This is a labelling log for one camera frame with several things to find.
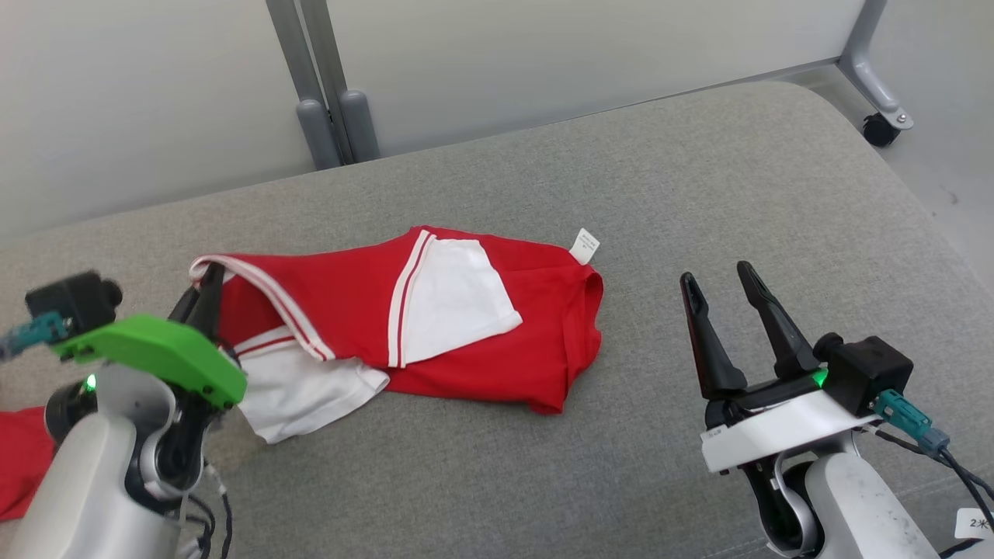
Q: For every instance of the teal right camera connector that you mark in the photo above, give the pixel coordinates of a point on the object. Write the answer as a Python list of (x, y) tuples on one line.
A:
[(905, 415)]

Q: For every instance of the red shorts with white stripe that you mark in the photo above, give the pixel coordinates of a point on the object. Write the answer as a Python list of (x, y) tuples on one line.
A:
[(23, 458)]

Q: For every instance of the teal camera connector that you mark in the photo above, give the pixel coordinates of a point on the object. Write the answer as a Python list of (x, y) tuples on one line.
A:
[(31, 334), (905, 415)]

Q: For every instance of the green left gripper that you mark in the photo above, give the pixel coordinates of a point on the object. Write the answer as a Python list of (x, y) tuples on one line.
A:
[(155, 349)]

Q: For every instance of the white partition with grey frame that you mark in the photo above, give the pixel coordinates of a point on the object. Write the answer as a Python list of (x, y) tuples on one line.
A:
[(116, 93), (543, 62)]

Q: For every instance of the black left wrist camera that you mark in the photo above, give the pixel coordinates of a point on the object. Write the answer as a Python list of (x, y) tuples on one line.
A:
[(74, 299)]

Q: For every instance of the red and white basketball jersey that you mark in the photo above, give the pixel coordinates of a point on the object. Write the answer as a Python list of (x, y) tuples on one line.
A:
[(349, 295)]

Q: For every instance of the black caster wheel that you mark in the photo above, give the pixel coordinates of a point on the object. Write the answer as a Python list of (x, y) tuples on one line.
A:
[(880, 130)]

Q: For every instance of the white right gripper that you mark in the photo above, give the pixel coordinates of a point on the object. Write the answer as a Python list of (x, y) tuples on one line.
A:
[(776, 431)]

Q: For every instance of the teal left camera connector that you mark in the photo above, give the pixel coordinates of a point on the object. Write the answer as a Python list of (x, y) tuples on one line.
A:
[(31, 334)]

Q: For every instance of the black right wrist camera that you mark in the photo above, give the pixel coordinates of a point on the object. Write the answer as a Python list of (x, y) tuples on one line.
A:
[(870, 369)]

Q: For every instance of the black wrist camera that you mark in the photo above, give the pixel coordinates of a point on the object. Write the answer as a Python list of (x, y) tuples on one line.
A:
[(74, 299), (870, 369)]

